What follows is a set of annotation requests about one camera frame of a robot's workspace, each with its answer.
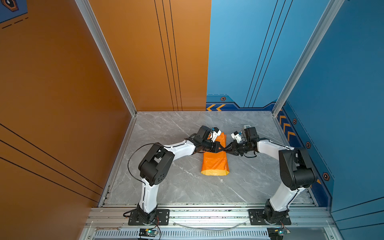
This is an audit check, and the aluminium corner post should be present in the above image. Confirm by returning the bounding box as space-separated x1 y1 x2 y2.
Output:
272 0 345 117
75 0 137 117

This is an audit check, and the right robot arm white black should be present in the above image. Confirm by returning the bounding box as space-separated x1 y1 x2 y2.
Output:
225 139 317 224

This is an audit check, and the left aluminium corner post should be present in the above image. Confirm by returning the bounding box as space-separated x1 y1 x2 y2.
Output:
75 0 137 117

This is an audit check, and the yellow wrapping paper sheet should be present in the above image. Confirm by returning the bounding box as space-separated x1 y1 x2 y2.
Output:
200 131 230 177

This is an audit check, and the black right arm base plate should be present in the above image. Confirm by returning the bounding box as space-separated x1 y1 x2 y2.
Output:
248 209 292 226

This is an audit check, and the left green circuit board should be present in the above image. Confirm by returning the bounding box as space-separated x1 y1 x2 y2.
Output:
138 228 160 240

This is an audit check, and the right green circuit board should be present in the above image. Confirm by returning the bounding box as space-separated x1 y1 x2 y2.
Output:
267 228 291 240

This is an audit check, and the green circuit board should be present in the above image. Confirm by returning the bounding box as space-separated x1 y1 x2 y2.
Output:
267 228 291 240
138 228 160 240

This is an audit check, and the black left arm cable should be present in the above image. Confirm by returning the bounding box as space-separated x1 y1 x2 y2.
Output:
127 142 155 184

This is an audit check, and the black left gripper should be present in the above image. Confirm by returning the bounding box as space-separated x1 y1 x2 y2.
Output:
201 140 226 154

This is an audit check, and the aluminium front rail frame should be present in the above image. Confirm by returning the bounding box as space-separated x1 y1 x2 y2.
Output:
80 203 343 240

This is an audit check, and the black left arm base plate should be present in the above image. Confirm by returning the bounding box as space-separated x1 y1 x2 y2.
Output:
128 209 170 226

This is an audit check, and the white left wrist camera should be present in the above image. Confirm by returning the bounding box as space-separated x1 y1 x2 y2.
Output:
197 126 222 142

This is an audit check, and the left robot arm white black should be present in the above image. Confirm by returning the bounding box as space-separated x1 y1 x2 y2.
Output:
138 139 224 215

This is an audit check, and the right aluminium corner post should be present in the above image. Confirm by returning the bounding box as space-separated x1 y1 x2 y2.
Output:
272 0 345 117

